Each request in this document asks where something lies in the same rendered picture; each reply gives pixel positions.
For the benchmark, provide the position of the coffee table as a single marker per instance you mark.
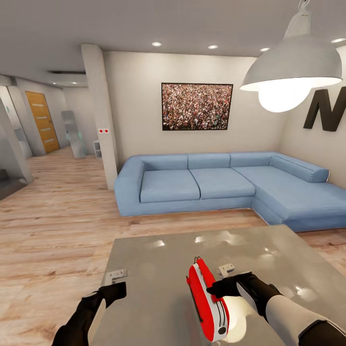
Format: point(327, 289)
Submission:
point(159, 310)

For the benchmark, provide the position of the radio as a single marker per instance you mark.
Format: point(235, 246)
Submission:
point(212, 312)

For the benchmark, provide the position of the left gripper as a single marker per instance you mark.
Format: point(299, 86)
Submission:
point(117, 290)

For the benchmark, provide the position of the sofa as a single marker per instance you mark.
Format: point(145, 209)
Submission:
point(279, 188)

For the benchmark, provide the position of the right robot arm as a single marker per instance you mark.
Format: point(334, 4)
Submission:
point(295, 325)

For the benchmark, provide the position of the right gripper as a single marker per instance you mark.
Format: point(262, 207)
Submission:
point(221, 288)

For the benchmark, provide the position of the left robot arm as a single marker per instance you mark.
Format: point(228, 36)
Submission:
point(80, 330)

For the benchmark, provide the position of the standing mirror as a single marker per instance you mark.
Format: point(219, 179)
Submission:
point(73, 134)

